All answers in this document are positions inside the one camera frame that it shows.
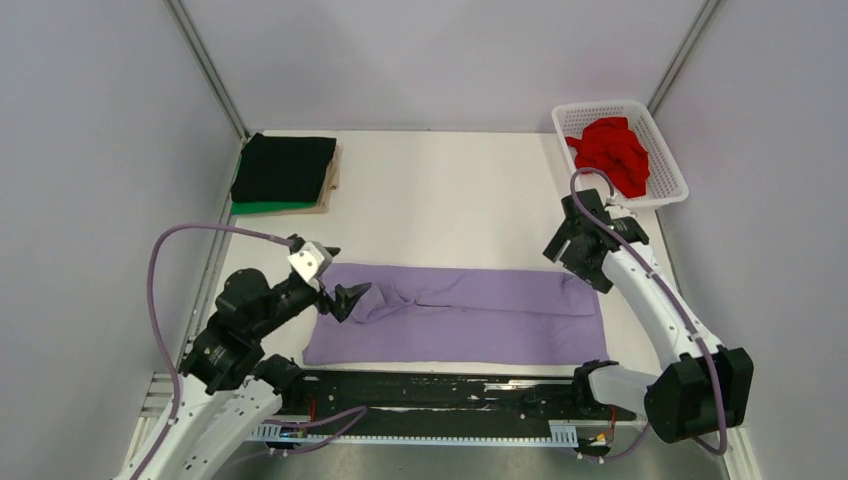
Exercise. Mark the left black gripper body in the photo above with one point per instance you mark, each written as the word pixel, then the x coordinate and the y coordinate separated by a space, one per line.
pixel 307 294

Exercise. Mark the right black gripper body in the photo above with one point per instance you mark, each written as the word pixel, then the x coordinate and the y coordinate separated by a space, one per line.
pixel 582 267

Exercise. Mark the purple t shirt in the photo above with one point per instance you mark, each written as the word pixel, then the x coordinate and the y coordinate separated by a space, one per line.
pixel 414 314

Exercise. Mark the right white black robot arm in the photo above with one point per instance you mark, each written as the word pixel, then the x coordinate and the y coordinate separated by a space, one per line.
pixel 704 386

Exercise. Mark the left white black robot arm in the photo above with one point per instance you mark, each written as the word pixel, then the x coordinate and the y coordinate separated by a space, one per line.
pixel 225 385

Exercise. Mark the red t shirt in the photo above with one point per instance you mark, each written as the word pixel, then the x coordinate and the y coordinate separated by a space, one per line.
pixel 609 145

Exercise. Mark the white plastic basket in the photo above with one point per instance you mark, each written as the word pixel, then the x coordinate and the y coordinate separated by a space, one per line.
pixel 664 186

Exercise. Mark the folded green t shirt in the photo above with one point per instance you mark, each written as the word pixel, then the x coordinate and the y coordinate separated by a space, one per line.
pixel 262 208

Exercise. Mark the folded beige t shirt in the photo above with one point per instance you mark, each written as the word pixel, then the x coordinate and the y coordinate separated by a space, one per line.
pixel 330 185

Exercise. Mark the folded black t shirt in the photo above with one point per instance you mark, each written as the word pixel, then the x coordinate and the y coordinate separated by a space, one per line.
pixel 282 169

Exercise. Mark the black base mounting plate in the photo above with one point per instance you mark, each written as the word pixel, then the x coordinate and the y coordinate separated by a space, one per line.
pixel 442 406

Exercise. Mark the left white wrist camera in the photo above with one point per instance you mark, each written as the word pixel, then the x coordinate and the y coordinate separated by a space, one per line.
pixel 310 262

